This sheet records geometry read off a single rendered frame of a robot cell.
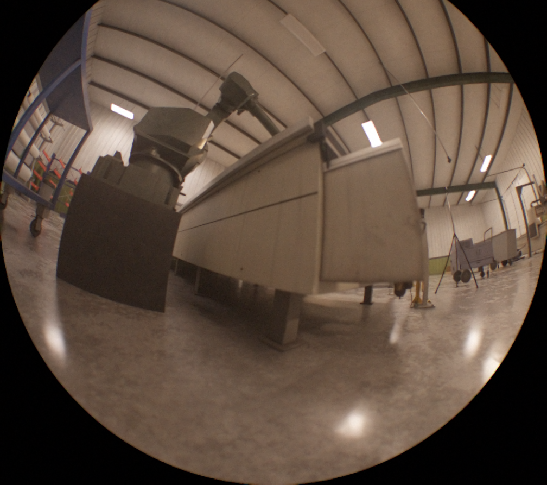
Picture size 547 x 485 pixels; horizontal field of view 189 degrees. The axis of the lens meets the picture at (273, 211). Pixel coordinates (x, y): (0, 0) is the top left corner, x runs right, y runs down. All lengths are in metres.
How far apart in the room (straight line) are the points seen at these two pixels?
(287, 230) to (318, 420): 0.50
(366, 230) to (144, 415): 0.58
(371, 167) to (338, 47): 5.66
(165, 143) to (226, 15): 5.30
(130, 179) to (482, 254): 4.64
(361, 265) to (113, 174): 1.11
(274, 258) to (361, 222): 0.27
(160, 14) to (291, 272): 7.04
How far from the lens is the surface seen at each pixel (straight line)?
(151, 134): 1.07
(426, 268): 1.73
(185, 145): 1.03
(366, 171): 0.46
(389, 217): 0.40
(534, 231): 7.71
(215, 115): 1.85
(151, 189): 0.90
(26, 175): 5.00
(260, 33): 5.81
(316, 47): 4.45
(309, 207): 0.47
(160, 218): 0.84
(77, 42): 1.33
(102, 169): 0.98
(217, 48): 6.14
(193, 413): 0.39
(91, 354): 0.52
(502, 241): 6.09
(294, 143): 0.64
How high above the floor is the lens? 0.31
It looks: 21 degrees up
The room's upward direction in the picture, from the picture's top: 8 degrees clockwise
